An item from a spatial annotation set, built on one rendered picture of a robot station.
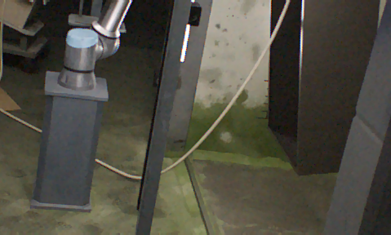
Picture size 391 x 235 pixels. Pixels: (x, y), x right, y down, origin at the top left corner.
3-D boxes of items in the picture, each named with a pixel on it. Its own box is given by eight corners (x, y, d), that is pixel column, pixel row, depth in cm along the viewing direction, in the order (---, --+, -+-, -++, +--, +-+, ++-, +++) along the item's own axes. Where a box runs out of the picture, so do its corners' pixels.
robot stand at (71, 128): (29, 208, 386) (44, 90, 364) (33, 181, 414) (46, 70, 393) (91, 212, 392) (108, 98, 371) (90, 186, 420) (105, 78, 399)
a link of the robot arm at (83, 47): (57, 64, 374) (61, 29, 368) (75, 58, 389) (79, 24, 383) (84, 73, 369) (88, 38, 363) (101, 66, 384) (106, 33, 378)
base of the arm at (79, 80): (56, 87, 371) (59, 68, 368) (57, 76, 388) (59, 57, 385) (95, 92, 375) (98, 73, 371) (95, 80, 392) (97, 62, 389)
